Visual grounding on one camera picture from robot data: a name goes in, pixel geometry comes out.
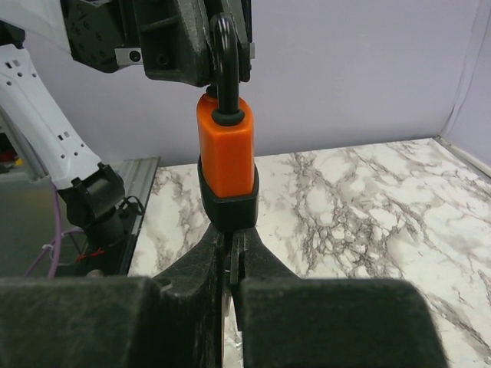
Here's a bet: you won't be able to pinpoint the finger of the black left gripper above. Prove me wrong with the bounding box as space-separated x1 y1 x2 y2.
229 0 254 83
140 0 219 87

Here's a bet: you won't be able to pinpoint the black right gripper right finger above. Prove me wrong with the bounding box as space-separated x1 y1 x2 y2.
232 228 447 367

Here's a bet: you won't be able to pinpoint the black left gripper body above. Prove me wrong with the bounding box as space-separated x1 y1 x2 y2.
61 0 181 74

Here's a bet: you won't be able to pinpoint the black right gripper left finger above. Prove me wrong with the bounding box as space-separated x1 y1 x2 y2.
1 227 225 367

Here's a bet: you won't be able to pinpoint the orange black padlock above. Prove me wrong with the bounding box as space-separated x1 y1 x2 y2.
196 13 259 232

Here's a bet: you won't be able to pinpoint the black keys of orange padlock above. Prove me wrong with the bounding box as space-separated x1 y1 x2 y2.
228 231 245 289

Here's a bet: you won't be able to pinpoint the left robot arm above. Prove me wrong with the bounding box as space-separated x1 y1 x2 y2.
1 1 252 247

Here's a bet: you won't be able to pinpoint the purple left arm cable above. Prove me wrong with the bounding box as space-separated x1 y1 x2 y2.
24 187 85 278

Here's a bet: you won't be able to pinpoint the aluminium frame rail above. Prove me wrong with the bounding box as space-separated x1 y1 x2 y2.
115 157 160 275

